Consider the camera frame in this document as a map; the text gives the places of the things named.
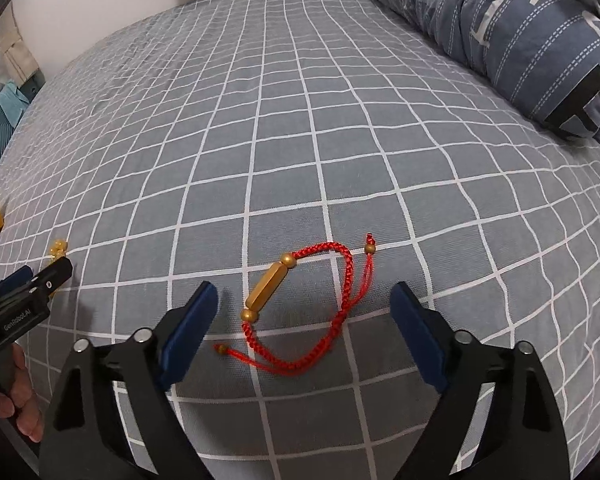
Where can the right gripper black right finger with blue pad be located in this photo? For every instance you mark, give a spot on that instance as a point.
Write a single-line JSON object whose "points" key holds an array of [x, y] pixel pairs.
{"points": [[523, 437]]}

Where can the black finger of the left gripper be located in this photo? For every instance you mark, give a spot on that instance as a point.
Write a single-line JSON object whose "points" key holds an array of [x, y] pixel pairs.
{"points": [[46, 281]]}

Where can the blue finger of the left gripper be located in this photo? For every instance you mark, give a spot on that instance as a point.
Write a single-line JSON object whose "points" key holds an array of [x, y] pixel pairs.
{"points": [[18, 279]]}

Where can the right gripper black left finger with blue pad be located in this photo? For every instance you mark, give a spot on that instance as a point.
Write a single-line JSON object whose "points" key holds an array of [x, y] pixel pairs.
{"points": [[84, 436]]}

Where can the person's left hand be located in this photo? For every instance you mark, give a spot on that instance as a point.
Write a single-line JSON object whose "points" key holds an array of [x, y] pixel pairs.
{"points": [[21, 400]]}

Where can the teal storage box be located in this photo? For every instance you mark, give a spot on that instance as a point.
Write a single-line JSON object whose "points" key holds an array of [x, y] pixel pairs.
{"points": [[2, 122]]}

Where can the side beige curtain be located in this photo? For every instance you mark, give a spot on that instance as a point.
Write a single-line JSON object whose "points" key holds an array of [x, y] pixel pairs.
{"points": [[18, 59]]}

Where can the grey grid bed sheet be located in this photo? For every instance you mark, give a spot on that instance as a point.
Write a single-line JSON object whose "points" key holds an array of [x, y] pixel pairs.
{"points": [[203, 143]]}

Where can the blue folded quilt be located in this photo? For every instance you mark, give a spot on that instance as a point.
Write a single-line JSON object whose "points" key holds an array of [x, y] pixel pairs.
{"points": [[542, 56]]}

